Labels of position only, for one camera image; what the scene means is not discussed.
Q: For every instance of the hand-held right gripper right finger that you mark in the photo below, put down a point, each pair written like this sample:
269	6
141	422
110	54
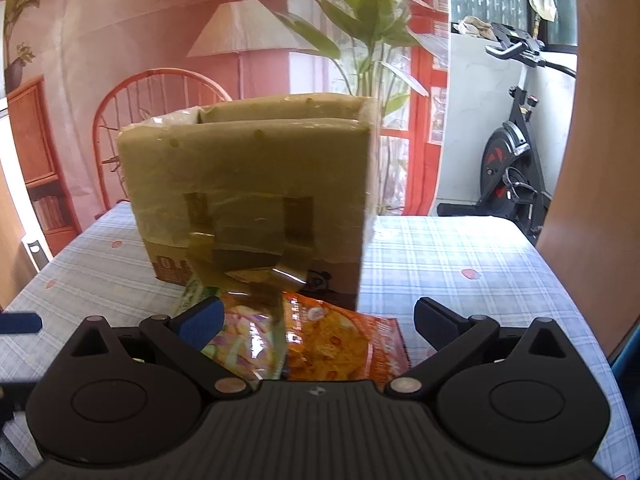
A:
432	327

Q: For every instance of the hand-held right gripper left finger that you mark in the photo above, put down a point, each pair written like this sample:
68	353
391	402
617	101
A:
202	321

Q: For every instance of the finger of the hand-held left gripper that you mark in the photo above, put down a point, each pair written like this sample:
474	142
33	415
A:
20	323

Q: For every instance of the green snack packet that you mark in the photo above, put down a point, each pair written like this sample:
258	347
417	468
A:
240	345

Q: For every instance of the orange snack packet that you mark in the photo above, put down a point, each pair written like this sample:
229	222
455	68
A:
330	340

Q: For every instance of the taped cardboard box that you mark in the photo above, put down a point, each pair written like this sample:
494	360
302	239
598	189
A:
250	175

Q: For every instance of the checked tablecloth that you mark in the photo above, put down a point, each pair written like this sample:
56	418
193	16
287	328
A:
475	270

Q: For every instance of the orange metal chair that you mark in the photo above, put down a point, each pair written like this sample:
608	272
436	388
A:
98	170

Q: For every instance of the black exercise bike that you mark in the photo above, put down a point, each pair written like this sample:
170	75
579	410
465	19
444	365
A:
502	160

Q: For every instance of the brown wooden board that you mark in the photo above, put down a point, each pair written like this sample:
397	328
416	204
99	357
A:
600	160

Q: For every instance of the crumpled white cloth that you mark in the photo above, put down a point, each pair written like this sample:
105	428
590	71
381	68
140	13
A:
475	27

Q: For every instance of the pale round fan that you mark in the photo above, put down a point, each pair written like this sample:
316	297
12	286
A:
544	4

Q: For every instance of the blue frame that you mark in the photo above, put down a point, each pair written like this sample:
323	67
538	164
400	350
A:
631	355

